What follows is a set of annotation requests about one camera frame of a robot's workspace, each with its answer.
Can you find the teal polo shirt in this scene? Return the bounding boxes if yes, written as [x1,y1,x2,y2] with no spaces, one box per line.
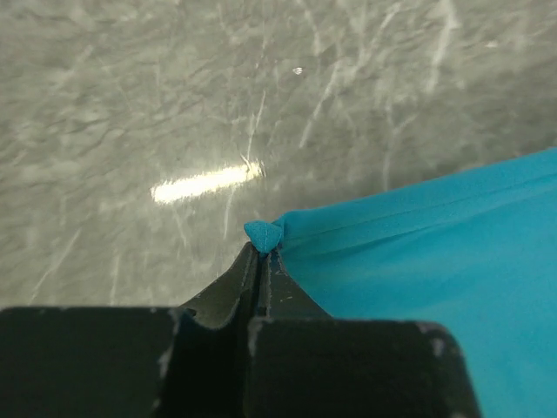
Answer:
[245,149,556,417]

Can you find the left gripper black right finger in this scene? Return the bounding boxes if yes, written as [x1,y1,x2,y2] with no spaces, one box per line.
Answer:
[245,252,480,417]

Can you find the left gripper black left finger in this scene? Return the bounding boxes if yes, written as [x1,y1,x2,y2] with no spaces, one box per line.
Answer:
[1,245,259,417]

